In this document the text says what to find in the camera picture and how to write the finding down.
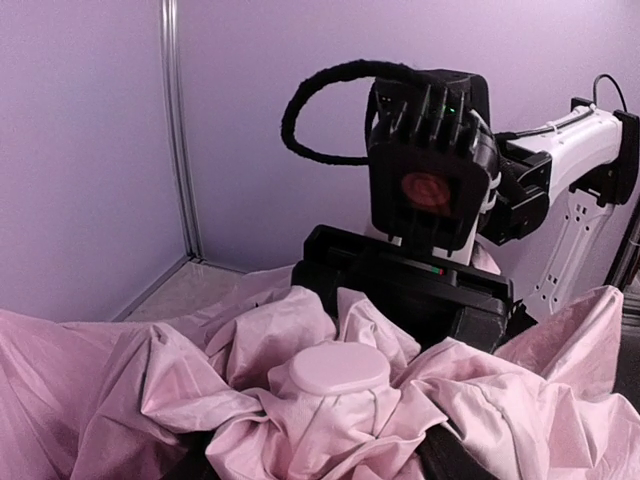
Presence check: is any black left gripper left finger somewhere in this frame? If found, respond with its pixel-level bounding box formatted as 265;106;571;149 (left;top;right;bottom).
161;432;220;480

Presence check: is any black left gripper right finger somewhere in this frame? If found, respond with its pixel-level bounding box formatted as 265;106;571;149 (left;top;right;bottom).
415;422;497;480

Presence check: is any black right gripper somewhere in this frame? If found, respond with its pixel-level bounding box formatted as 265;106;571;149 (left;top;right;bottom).
291;225;513;353

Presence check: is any pink and black umbrella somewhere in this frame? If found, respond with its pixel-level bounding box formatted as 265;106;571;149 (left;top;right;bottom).
1;268;639;479

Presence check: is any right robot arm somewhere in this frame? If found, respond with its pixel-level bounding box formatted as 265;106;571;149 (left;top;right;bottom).
281;62;639;352

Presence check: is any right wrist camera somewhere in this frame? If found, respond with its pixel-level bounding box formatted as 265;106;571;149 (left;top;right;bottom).
365;69;501;265

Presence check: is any black right camera cable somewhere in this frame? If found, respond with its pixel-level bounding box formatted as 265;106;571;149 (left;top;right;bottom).
281;58;426;166

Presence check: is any right aluminium corner post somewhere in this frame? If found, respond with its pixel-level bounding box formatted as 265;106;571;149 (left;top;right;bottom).
160;0;204;260

